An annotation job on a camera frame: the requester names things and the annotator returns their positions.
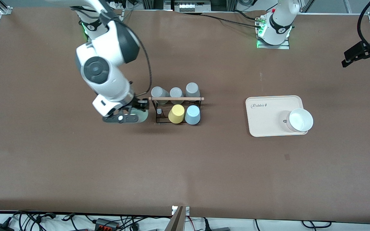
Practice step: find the beige rectangular tray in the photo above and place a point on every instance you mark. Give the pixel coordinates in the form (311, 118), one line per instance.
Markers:
(268, 122)

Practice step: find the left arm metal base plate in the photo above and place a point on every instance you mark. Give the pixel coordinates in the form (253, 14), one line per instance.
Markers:
(286, 46)

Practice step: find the black plug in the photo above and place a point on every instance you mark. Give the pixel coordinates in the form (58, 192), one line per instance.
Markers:
(206, 224)

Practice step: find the yellow cup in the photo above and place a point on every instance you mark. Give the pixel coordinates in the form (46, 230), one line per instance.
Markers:
(176, 114)

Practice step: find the light blue cup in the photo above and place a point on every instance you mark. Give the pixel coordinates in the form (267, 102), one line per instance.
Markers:
(192, 115)

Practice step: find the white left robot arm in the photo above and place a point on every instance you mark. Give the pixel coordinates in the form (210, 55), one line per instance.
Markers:
(279, 24)

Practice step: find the grey cup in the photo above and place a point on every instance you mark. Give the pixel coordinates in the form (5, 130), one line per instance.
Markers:
(176, 92)
(158, 92)
(192, 88)

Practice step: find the pale green cup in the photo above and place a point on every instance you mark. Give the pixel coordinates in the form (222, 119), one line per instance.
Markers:
(142, 115)

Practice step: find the black aluminium frame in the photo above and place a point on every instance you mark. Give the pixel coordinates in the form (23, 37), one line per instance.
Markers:
(153, 4)

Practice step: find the silver beam bracket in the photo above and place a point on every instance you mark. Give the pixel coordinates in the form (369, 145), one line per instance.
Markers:
(187, 210)

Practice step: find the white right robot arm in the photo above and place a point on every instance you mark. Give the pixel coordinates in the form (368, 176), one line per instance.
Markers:
(108, 41)

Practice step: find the white bowl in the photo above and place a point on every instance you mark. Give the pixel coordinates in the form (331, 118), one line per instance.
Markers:
(300, 120)

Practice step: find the grey metal beam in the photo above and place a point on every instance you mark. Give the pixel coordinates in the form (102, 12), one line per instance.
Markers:
(176, 221)

